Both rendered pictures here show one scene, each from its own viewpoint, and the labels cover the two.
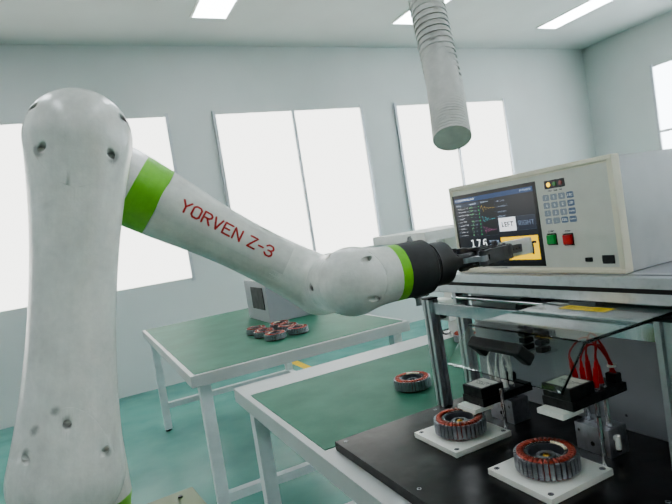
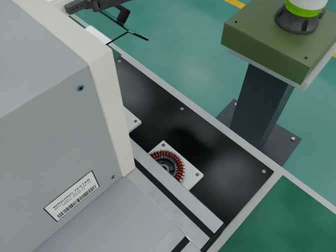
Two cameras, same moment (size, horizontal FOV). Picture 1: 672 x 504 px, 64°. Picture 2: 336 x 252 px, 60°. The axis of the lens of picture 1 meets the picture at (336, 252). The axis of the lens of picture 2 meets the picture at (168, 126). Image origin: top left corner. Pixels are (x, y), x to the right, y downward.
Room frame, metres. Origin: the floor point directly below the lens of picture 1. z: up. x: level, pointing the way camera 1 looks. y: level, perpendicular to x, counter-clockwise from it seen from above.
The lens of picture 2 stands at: (1.48, -0.31, 1.47)
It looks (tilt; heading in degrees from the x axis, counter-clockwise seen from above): 55 degrees down; 161
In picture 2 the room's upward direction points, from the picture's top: straight up
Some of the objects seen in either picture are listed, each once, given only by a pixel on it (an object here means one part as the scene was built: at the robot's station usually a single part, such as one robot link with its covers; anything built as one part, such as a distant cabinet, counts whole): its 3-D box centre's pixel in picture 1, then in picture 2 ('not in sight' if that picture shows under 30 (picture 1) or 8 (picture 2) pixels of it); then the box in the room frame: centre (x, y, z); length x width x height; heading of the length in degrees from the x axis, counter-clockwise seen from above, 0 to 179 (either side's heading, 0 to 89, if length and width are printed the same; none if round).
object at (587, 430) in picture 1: (600, 435); not in sight; (1.01, -0.45, 0.80); 0.08 x 0.05 x 0.06; 26
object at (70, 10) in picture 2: not in sight; (82, 6); (1.00, -0.30, 1.18); 0.05 x 0.03 x 0.01; 116
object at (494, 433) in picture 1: (461, 433); (163, 175); (1.16, -0.21, 0.78); 0.15 x 0.15 x 0.01; 26
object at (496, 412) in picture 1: (509, 406); not in sight; (1.22, -0.34, 0.80); 0.08 x 0.05 x 0.06; 26
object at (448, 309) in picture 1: (520, 317); not in sight; (1.10, -0.35, 1.03); 0.62 x 0.01 x 0.03; 26
